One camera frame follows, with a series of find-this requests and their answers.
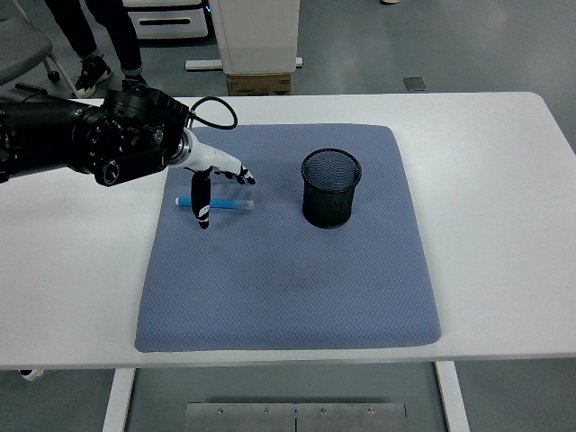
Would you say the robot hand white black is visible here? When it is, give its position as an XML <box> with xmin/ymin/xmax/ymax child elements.
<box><xmin>183</xmin><ymin>132</ymin><xmax>257</xmax><ymax>232</ymax></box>

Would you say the blue marker with clear cap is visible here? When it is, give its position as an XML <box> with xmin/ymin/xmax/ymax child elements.
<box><xmin>174</xmin><ymin>195</ymin><xmax>257</xmax><ymax>212</ymax></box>

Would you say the black mesh pen holder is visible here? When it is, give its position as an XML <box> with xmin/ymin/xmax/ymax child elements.
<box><xmin>300</xmin><ymin>148</ymin><xmax>364</xmax><ymax>230</ymax></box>

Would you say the brown cardboard box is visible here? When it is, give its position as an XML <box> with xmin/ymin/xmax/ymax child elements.
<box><xmin>226</xmin><ymin>71</ymin><xmax>293</xmax><ymax>96</ymax></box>

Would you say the white flat floor bar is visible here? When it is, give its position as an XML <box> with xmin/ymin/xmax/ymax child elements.
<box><xmin>184</xmin><ymin>57</ymin><xmax>303</xmax><ymax>72</ymax></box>

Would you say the blue-grey textured mat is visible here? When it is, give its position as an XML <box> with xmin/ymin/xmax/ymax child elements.
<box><xmin>133</xmin><ymin>123</ymin><xmax>443</xmax><ymax>354</ymax></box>

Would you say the white box appliance with slot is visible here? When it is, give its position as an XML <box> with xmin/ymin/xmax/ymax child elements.
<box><xmin>121</xmin><ymin>0</ymin><xmax>212</xmax><ymax>41</ymax></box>

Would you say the person in dark trousers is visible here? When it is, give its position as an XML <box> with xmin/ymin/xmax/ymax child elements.
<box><xmin>44</xmin><ymin>0</ymin><xmax>149</xmax><ymax>99</ymax></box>

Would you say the grey office chair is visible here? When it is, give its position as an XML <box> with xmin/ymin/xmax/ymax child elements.
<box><xmin>0</xmin><ymin>0</ymin><xmax>62</xmax><ymax>86</ymax></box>

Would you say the white table leg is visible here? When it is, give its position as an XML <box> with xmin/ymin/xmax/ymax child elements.
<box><xmin>101</xmin><ymin>367</ymin><xmax>136</xmax><ymax>432</ymax></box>
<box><xmin>434</xmin><ymin>362</ymin><xmax>472</xmax><ymax>432</ymax></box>

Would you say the grey metal plate with screws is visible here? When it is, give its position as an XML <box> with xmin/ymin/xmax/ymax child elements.
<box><xmin>184</xmin><ymin>401</ymin><xmax>408</xmax><ymax>432</ymax></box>

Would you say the white column pedestal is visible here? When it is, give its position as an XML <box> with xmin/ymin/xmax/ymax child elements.
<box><xmin>209</xmin><ymin>0</ymin><xmax>302</xmax><ymax>76</ymax></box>

